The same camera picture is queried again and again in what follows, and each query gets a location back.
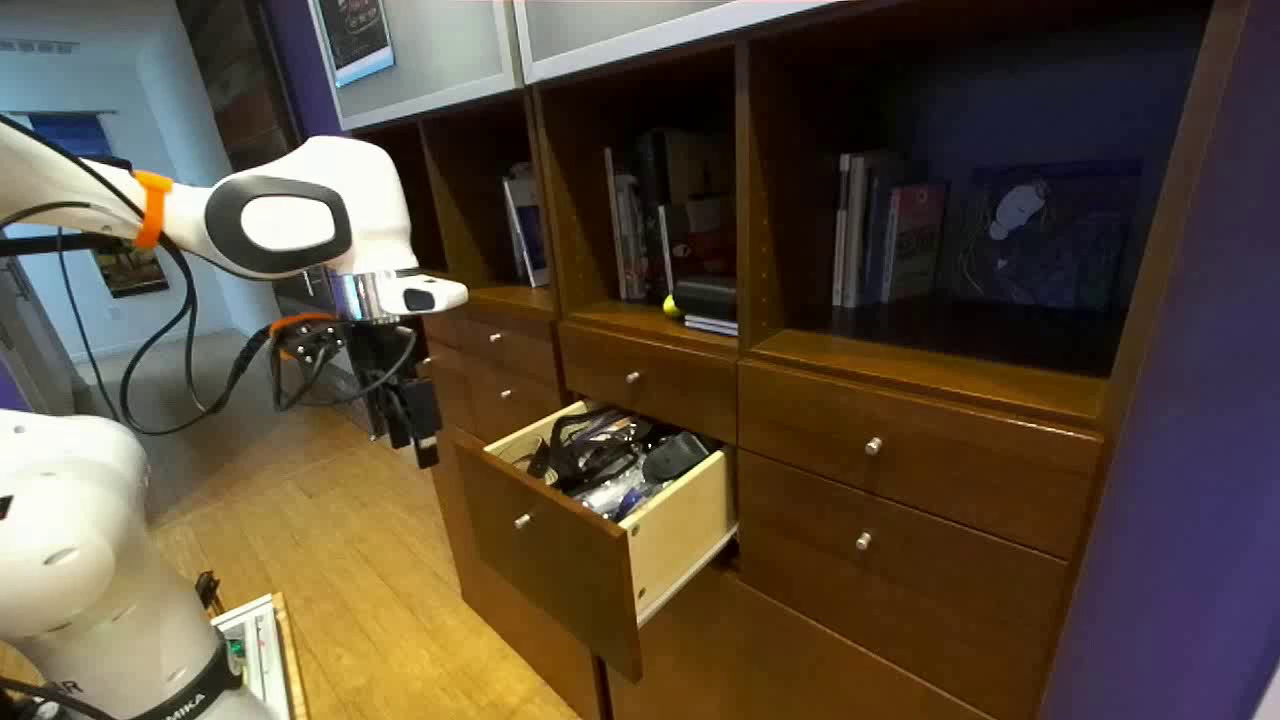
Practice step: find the dark clothing in drawer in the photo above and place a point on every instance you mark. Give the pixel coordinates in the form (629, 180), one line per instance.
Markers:
(585, 444)

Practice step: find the grey upright book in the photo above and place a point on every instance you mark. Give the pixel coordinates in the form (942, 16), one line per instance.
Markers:
(621, 225)

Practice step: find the black metal bar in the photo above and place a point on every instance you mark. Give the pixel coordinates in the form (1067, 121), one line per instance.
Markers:
(54, 244)

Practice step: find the dark poster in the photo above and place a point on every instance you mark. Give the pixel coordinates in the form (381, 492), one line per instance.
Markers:
(357, 35)

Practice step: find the small yellow object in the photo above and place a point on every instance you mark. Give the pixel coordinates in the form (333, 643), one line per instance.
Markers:
(670, 305)

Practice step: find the grey book red spine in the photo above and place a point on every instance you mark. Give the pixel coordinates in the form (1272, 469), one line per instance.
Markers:
(917, 243)

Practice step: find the white board green print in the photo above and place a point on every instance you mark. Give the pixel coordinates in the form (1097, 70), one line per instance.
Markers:
(261, 663)

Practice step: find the framed wall picture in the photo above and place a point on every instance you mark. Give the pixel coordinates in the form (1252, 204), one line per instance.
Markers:
(133, 273)

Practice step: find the dark blue book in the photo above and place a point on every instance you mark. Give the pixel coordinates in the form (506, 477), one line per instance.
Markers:
(877, 233)

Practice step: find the dark wooden shelf cabinet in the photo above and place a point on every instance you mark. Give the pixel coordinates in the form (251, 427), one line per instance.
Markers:
(934, 367)

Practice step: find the open wooden drawer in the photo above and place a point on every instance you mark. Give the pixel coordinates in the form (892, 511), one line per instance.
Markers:
(546, 545)

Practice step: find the black flat box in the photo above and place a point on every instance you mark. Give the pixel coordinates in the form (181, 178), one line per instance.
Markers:
(706, 298)

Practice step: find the white flat book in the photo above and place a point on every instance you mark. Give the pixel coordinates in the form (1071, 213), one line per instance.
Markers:
(712, 325)

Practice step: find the thin white book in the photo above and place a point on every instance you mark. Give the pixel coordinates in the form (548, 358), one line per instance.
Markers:
(663, 244)

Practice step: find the dark framed picture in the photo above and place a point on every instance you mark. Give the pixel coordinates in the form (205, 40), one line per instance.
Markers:
(1055, 252)

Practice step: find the white upright book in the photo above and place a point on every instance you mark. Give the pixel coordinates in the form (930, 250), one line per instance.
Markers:
(848, 225)

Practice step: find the frosted glass cabinet door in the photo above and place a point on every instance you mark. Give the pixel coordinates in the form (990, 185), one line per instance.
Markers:
(453, 45)
(600, 27)

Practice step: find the dark upright book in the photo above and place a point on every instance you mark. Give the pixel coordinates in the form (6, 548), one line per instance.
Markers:
(649, 201)

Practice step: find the grey leaning book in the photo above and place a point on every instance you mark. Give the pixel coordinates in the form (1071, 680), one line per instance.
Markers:
(532, 222)

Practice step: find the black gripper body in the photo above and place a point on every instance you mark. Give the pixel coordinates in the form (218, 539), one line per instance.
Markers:
(387, 358)

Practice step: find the white leaning book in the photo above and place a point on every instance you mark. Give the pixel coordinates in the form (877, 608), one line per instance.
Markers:
(515, 233)

